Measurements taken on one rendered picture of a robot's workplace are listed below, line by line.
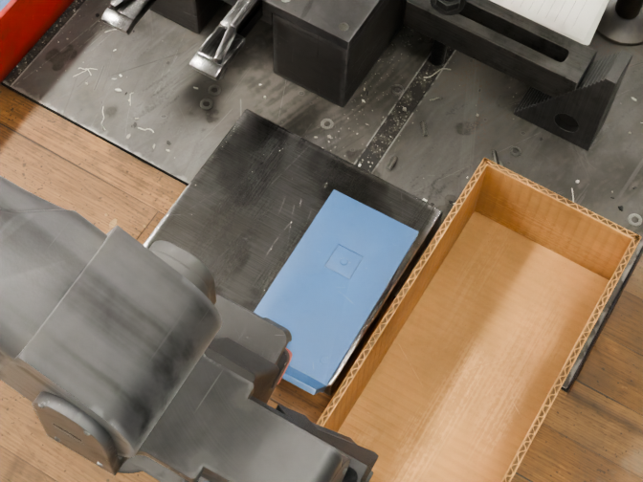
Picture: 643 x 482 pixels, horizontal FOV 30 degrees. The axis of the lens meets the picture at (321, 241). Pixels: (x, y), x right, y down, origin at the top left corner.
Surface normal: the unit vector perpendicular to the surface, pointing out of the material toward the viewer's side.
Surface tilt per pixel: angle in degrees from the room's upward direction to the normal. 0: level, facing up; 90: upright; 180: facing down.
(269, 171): 0
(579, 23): 0
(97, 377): 27
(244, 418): 1
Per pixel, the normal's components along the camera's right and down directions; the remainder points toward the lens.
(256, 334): -0.21, -0.03
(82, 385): 0.42, -0.21
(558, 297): 0.03, -0.47
